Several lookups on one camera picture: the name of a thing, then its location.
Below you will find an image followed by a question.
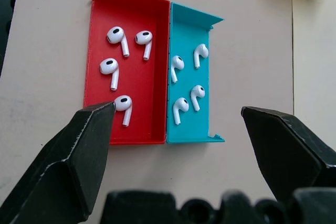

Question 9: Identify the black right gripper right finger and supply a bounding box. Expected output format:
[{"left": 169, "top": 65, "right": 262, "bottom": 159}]
[{"left": 241, "top": 106, "right": 336, "bottom": 204}]

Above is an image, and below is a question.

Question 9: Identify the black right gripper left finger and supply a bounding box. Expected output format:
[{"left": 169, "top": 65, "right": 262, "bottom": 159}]
[{"left": 0, "top": 101, "right": 117, "bottom": 224}]

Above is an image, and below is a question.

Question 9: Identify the red plastic tray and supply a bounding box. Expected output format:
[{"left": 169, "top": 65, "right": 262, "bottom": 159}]
[{"left": 82, "top": 0, "right": 171, "bottom": 145}]

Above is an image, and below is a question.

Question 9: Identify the teal plastic tray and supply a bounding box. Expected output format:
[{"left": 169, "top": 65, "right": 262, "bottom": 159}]
[{"left": 165, "top": 2, "right": 226, "bottom": 145}]

